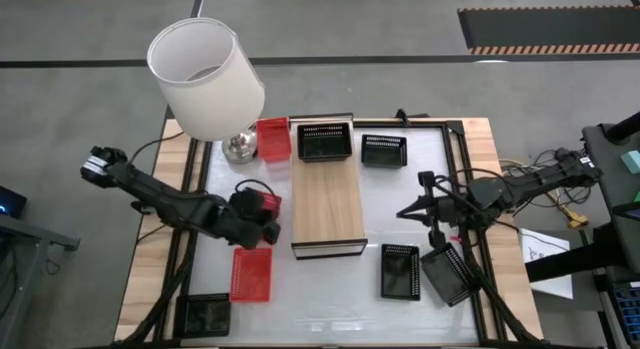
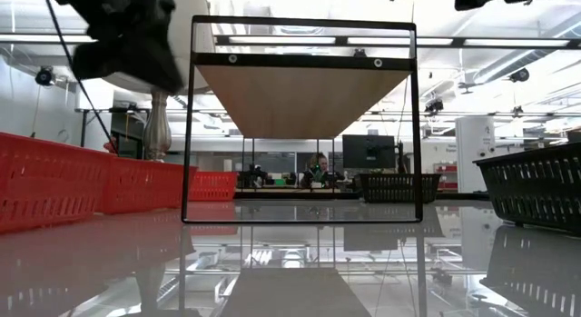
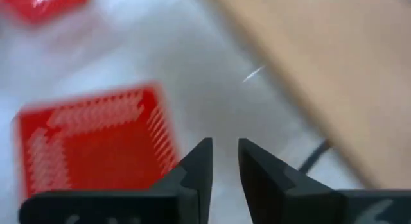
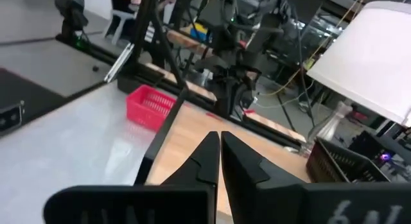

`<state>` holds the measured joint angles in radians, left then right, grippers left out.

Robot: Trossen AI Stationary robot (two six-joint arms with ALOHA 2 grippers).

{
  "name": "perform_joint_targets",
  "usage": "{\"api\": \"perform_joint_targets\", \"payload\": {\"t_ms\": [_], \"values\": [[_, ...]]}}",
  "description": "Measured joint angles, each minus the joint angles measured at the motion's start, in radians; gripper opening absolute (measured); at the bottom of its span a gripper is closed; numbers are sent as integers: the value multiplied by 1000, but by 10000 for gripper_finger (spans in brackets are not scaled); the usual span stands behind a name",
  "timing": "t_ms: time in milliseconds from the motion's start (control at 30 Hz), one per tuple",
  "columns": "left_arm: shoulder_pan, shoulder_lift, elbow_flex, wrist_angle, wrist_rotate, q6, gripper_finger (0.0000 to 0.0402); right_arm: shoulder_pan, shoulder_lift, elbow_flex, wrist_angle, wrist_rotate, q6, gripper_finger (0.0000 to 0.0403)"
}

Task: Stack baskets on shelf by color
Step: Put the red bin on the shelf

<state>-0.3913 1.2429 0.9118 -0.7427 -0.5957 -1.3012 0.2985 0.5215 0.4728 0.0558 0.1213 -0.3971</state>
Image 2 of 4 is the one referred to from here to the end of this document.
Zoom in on black computer monitor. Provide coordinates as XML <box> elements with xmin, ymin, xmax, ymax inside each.
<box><xmin>342</xmin><ymin>134</ymin><xmax>397</xmax><ymax>170</ymax></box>

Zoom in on black background table stand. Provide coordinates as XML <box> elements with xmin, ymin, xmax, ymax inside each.
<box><xmin>74</xmin><ymin>106</ymin><xmax>151</xmax><ymax>148</ymax></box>

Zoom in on wooden shelf with black frame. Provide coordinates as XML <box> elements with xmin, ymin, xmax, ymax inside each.
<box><xmin>181</xmin><ymin>15</ymin><xmax>424</xmax><ymax>224</ymax></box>

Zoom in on person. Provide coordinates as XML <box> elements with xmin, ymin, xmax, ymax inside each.
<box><xmin>300</xmin><ymin>152</ymin><xmax>345</xmax><ymax>190</ymax></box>

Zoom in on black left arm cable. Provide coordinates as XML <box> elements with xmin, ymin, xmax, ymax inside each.
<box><xmin>41</xmin><ymin>0</ymin><xmax>117</xmax><ymax>154</ymax></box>

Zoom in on black aluminium rig frame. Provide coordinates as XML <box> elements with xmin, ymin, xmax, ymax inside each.
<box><xmin>0</xmin><ymin>33</ymin><xmax>581</xmax><ymax>203</ymax></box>

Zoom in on black ceiling-hung camera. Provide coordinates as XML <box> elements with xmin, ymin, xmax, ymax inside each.
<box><xmin>34</xmin><ymin>65</ymin><xmax>56</xmax><ymax>87</ymax></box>
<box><xmin>507</xmin><ymin>67</ymin><xmax>530</xmax><ymax>84</ymax></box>

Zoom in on red slotted plastic basket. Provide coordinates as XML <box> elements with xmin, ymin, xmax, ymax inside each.
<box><xmin>94</xmin><ymin>155</ymin><xmax>200</xmax><ymax>216</ymax></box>
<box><xmin>0</xmin><ymin>131</ymin><xmax>115</xmax><ymax>235</ymax></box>
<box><xmin>188</xmin><ymin>171</ymin><xmax>239</xmax><ymax>203</ymax></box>

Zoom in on black slotted plastic basket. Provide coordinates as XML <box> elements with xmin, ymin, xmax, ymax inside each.
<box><xmin>472</xmin><ymin>142</ymin><xmax>581</xmax><ymax>238</ymax></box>
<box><xmin>358</xmin><ymin>173</ymin><xmax>442</xmax><ymax>204</ymax></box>

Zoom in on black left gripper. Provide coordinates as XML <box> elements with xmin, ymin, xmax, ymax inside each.
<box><xmin>71</xmin><ymin>31</ymin><xmax>185</xmax><ymax>96</ymax></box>

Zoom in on red storage bins rack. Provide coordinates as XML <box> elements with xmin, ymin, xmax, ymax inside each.
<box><xmin>433</xmin><ymin>162</ymin><xmax>458</xmax><ymax>192</ymax></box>

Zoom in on white round pillar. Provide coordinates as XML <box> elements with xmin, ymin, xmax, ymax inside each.
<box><xmin>455</xmin><ymin>115</ymin><xmax>497</xmax><ymax>194</ymax></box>

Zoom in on white shade silver lamp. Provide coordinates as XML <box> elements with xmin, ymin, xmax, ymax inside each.
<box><xmin>102</xmin><ymin>0</ymin><xmax>215</xmax><ymax>163</ymax></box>

